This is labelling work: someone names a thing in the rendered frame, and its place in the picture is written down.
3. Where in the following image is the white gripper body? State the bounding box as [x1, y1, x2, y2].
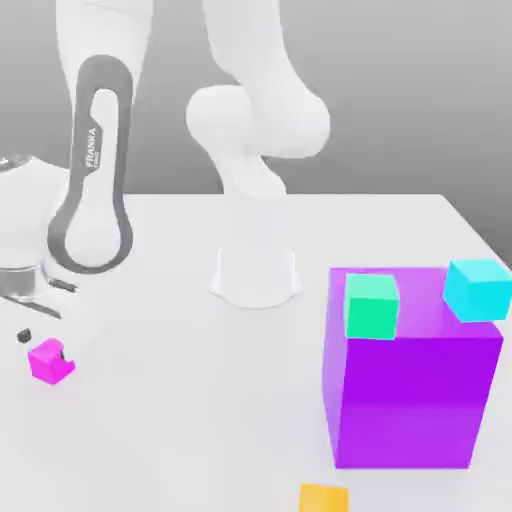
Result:
[0, 293, 87, 346]

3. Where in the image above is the small magenta cube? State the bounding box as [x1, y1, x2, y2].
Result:
[26, 336, 77, 386]

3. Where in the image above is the small orange cube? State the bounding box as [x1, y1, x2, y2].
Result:
[298, 482, 350, 512]

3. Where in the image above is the small green cube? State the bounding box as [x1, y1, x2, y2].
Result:
[343, 272, 401, 342]

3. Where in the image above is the small cyan cube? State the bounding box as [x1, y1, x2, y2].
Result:
[442, 258, 512, 324]

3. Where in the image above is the large purple box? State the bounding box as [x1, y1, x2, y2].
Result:
[321, 266, 505, 470]

